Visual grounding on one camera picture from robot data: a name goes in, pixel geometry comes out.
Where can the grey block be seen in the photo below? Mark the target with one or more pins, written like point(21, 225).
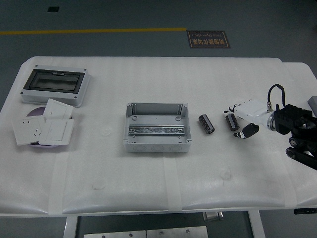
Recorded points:
point(313, 104)

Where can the white foam table mat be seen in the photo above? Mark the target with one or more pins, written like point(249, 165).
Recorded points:
point(148, 81)

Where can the purple round plate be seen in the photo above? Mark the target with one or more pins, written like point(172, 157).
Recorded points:
point(36, 112)

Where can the silver metal mounting rail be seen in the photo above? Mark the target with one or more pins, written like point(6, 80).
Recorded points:
point(153, 130)

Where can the black table control panel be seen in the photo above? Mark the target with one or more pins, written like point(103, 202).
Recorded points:
point(303, 211)

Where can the white table frame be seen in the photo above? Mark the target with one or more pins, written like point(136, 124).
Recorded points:
point(70, 228)

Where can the open grey junction box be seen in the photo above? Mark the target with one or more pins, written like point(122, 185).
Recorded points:
point(158, 117)

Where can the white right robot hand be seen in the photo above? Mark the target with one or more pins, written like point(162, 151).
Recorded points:
point(250, 111)

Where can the white wall switch panel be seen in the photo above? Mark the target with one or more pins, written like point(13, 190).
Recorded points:
point(55, 131)
point(58, 109)

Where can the grey metal base plate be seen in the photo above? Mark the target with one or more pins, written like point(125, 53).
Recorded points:
point(177, 233)
point(114, 234)

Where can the grey enclosure with clear lid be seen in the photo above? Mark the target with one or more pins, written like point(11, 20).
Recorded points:
point(54, 83)

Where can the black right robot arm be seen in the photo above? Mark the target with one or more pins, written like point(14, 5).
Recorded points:
point(289, 116)

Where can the brown floor sign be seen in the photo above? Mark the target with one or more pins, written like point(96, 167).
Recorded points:
point(208, 39)

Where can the silver metal bracket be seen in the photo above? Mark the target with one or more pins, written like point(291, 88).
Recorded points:
point(213, 216)

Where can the white wall socket panel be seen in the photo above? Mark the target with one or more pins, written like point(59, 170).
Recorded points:
point(24, 130)

